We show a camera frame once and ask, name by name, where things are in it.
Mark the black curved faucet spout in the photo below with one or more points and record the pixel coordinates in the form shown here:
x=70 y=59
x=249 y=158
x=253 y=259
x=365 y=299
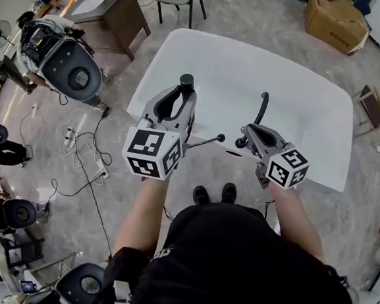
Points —
x=262 y=107

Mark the white power strip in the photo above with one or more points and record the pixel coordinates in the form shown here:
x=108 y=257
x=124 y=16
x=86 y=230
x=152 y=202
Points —
x=69 y=137
x=100 y=169

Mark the person's left forearm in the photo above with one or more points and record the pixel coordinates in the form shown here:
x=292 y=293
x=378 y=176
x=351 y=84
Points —
x=139 y=215

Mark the white bathtub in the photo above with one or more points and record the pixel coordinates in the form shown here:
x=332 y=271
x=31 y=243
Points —
x=235 y=64

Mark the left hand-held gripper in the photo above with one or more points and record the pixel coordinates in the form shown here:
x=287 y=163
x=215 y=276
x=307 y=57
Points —
x=143 y=145

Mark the white socket box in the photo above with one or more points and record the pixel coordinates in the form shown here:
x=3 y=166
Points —
x=378 y=148

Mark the person's right black shoe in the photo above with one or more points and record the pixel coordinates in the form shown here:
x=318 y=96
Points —
x=228 y=192

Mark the person's right forearm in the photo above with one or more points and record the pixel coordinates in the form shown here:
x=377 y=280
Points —
x=295 y=225

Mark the blue chair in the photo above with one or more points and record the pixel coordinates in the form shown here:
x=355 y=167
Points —
x=362 y=4

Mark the person's black shoe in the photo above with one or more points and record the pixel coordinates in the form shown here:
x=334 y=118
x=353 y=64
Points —
x=200 y=195
x=228 y=192

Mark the cardboard box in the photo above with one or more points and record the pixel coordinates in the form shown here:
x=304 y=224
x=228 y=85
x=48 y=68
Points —
x=334 y=23

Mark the person's left black shoe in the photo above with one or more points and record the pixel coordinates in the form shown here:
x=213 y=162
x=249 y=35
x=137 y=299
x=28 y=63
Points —
x=200 y=195

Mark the dark wooden vanity cabinet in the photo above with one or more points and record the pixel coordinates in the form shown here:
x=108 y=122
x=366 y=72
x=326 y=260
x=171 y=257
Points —
x=122 y=18

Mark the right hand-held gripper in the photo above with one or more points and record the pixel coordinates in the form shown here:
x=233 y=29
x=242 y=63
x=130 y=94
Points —
x=287 y=169

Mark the small wooden frame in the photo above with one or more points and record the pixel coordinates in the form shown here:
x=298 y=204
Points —
x=369 y=106

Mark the person's black clothes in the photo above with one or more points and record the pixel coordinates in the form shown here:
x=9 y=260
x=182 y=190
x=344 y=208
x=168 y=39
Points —
x=226 y=264

